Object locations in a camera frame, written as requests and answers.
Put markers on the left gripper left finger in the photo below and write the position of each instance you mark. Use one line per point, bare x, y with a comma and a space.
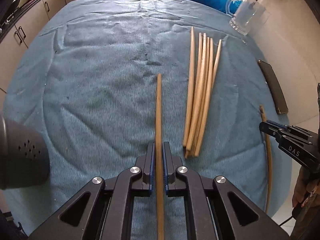
103, 208

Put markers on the dark wooden chopstick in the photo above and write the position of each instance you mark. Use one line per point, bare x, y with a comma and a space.
159, 162

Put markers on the separate wooden chopstick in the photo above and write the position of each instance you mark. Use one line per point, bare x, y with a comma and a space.
269, 169

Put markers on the kitchen base cabinets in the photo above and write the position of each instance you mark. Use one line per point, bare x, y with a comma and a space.
19, 30

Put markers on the clear glass mug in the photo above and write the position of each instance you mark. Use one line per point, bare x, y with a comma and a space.
246, 15

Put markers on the rightmost bundle wooden chopstick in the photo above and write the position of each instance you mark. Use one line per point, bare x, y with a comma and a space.
216, 62

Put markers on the dark grey utensil holder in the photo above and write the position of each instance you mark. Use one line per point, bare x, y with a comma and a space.
24, 156

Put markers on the person right hand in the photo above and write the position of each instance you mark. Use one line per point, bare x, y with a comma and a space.
307, 186

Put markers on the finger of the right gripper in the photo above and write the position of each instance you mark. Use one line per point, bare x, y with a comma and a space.
304, 152
273, 129

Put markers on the diagonal crossing wooden chopstick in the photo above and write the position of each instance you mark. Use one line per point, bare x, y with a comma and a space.
196, 104

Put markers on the black smartphone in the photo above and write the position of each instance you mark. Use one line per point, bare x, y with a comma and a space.
274, 87

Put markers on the blue towel table cloth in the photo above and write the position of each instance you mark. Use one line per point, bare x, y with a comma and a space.
87, 83

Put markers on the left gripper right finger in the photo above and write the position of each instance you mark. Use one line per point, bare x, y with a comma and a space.
214, 207

